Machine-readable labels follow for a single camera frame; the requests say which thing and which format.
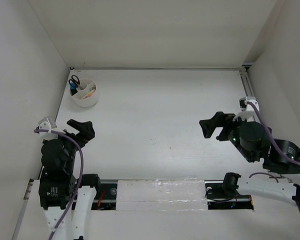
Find blue black highlighter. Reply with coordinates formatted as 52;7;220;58
70;83;78;96

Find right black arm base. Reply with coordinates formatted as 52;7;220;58
205;172;254;210

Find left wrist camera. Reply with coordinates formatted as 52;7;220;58
38;116;57;140

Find aluminium rail right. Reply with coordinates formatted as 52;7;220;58
239;65;257;98

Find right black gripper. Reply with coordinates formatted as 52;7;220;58
198;110;254;162

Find white round divided container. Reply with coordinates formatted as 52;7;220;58
69;78;100;108

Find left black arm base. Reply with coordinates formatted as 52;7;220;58
80;174;118;211

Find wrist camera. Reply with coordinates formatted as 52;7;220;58
38;116;57;140
233;96;260;122

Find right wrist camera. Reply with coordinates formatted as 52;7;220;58
233;96;260;122

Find yellow green pen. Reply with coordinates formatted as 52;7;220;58
81;90;95;100

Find black handled scissors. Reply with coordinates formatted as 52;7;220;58
68;75;84;90

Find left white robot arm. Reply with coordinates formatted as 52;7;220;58
34;117;102;240

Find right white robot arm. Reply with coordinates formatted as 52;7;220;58
199;111;300;211

